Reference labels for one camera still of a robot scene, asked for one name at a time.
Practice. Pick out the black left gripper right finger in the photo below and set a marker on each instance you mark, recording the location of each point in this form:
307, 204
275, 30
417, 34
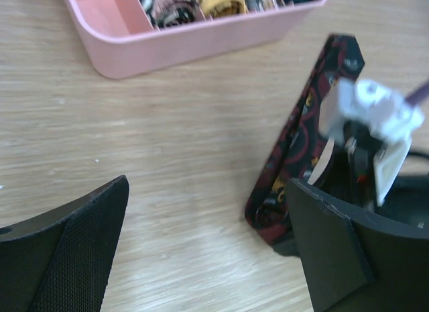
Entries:
356, 260

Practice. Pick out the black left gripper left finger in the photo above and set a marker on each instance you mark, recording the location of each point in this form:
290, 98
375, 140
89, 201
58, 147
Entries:
61, 260

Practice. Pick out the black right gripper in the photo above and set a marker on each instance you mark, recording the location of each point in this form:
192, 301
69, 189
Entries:
350, 176

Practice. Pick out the dark red patterned tie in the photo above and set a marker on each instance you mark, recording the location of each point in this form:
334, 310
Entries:
299, 145

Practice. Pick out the rolled yellow tie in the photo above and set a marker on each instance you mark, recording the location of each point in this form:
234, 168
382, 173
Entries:
222, 8

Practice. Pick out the pink divided organizer tray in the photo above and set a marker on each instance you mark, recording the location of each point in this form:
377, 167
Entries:
121, 42

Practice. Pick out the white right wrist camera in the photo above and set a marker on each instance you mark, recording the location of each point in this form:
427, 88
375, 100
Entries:
384, 113

